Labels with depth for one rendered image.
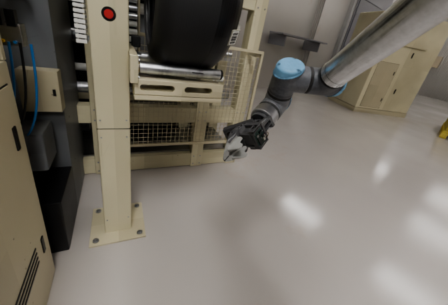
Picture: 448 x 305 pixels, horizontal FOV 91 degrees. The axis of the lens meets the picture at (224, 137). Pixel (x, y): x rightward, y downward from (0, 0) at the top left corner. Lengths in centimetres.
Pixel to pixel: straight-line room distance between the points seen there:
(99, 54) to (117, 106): 20
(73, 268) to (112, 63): 93
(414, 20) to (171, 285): 122
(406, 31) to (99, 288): 134
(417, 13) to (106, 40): 88
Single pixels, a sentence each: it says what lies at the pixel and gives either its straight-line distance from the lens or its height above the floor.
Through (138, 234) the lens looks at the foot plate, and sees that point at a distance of 140.
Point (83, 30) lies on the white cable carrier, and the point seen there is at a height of 99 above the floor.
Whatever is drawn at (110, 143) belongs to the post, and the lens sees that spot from 110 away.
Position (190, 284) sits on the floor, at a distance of 124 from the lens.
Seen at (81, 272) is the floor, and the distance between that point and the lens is 133.
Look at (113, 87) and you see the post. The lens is 100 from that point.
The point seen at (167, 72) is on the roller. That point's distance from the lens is 92.
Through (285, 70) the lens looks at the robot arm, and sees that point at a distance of 75.
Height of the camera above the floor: 106
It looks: 25 degrees down
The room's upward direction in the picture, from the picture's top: 10 degrees clockwise
